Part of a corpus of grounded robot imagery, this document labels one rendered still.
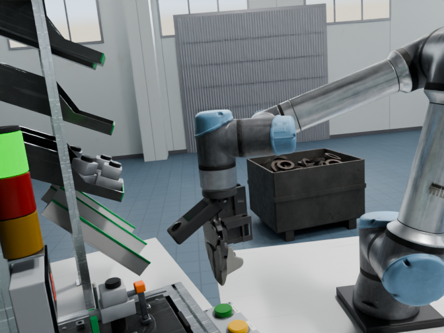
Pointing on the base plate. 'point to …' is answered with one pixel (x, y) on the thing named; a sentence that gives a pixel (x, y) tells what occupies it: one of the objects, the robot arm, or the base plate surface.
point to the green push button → (222, 310)
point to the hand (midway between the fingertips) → (218, 280)
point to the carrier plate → (160, 311)
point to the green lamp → (12, 154)
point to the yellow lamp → (20, 236)
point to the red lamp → (16, 196)
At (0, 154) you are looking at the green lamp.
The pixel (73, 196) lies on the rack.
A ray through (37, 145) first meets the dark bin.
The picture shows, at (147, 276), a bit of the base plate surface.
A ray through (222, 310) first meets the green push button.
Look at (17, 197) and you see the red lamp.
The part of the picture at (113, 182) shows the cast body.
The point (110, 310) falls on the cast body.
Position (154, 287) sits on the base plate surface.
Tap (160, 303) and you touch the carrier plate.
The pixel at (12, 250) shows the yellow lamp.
